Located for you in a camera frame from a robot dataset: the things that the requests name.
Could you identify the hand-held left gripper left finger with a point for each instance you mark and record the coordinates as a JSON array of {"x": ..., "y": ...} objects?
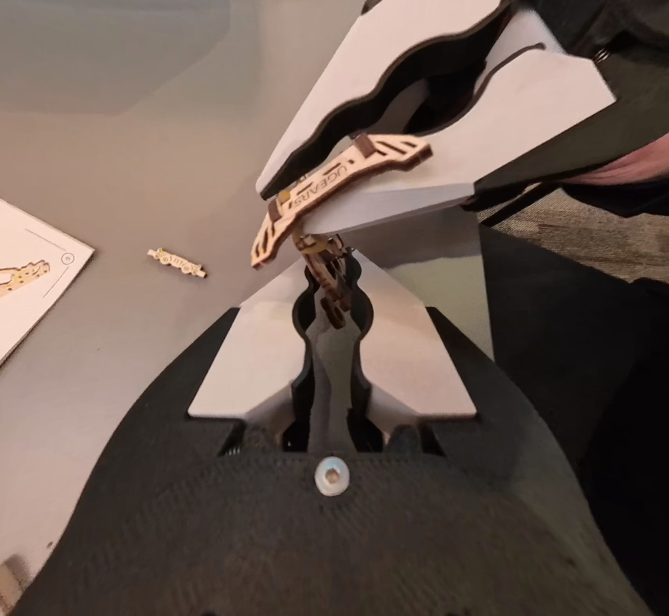
[{"x": 245, "y": 360}]

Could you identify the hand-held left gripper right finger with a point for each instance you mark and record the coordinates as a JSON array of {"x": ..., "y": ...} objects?
[{"x": 418, "y": 365}]

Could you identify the small wooden model part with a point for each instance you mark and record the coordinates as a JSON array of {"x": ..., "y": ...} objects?
[{"x": 177, "y": 263}]

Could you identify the white instruction booklet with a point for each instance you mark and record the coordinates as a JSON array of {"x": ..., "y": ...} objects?
[{"x": 36, "y": 271}]

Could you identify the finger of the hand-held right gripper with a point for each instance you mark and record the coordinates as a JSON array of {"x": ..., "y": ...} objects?
[
  {"x": 522, "y": 120},
  {"x": 397, "y": 15}
]

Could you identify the wooden model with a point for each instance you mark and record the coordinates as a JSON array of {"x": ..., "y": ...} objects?
[{"x": 324, "y": 187}]

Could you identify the person's right hand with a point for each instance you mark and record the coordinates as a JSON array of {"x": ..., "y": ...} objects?
[{"x": 632, "y": 167}]

